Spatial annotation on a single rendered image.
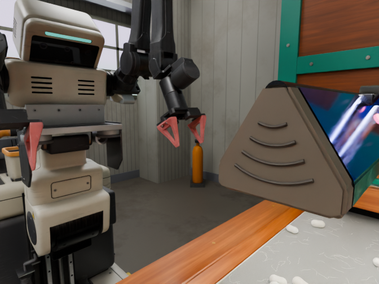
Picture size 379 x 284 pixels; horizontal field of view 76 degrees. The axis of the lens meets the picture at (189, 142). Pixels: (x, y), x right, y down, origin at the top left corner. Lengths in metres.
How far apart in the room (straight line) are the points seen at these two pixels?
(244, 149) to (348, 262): 0.59
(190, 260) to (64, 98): 0.58
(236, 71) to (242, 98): 0.36
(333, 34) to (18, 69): 0.95
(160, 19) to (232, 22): 2.73
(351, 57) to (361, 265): 0.59
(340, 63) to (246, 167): 0.81
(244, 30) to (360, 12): 2.43
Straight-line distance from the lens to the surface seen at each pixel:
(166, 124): 0.66
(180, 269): 0.57
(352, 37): 0.97
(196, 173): 3.32
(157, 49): 0.74
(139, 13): 0.86
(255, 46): 3.20
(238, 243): 0.66
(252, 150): 0.16
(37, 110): 0.79
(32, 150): 0.49
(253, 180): 0.16
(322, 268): 0.68
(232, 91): 3.30
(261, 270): 0.63
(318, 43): 1.00
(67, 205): 0.85
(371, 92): 0.36
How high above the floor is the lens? 1.10
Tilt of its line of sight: 9 degrees down
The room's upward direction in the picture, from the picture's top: straight up
